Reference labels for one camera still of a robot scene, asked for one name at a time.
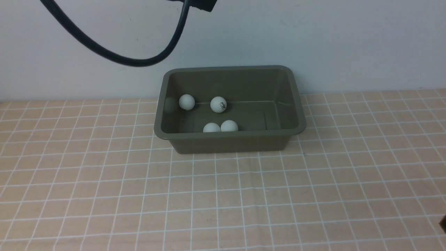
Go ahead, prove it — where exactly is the plain white ball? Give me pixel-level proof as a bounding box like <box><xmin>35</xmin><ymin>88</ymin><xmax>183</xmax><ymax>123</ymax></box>
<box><xmin>178</xmin><ymin>94</ymin><xmax>195</xmax><ymax>110</ymax></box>
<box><xmin>220</xmin><ymin>120</ymin><xmax>239</xmax><ymax>132</ymax></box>

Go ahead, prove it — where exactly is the white ball with small mark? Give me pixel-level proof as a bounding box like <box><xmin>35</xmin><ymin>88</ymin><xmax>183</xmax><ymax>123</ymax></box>
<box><xmin>203</xmin><ymin>122</ymin><xmax>221</xmax><ymax>133</ymax></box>

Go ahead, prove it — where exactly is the white ball with black logo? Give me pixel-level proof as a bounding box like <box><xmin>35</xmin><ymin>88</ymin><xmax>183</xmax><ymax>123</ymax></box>
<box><xmin>210</xmin><ymin>96</ymin><xmax>227</xmax><ymax>113</ymax></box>

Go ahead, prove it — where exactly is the olive green plastic bin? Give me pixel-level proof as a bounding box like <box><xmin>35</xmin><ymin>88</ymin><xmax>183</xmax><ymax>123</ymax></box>
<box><xmin>154</xmin><ymin>65</ymin><xmax>307</xmax><ymax>154</ymax></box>

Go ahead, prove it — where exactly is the black camera cable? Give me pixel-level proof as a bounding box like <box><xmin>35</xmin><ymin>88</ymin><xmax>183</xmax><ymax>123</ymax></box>
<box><xmin>39</xmin><ymin>0</ymin><xmax>191</xmax><ymax>67</ymax></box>

